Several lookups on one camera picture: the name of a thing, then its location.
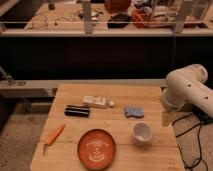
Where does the white ceramic cup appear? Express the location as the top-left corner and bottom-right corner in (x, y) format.
(132, 122), (153, 146)

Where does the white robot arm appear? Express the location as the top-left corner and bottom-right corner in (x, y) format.
(160, 64), (213, 118)

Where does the orange ceramic plate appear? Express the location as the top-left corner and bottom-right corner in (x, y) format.
(77, 129), (116, 171)

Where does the white plastic bottle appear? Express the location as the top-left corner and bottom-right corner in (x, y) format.
(83, 96), (114, 108)

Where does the blue cloth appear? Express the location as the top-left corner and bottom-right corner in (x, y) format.
(124, 107), (144, 118)

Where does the black rectangular case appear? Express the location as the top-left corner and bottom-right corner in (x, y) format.
(64, 105), (90, 117)

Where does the wooden table board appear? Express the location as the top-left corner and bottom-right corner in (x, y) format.
(30, 84), (184, 171)

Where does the black bowl on bench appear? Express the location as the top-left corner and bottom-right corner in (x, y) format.
(107, 13), (131, 28)

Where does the orange container on bench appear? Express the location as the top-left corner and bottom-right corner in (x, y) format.
(105, 0), (131, 13)

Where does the white post left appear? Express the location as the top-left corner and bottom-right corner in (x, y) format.
(82, 0), (93, 34)

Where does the white post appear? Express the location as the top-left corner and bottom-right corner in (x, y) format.
(82, 0), (93, 34)
(174, 0), (193, 33)

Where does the white post right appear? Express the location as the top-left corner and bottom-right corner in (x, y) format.
(174, 0), (193, 33)

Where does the black cable on floor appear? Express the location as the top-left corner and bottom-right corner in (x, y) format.
(171, 112), (210, 171)

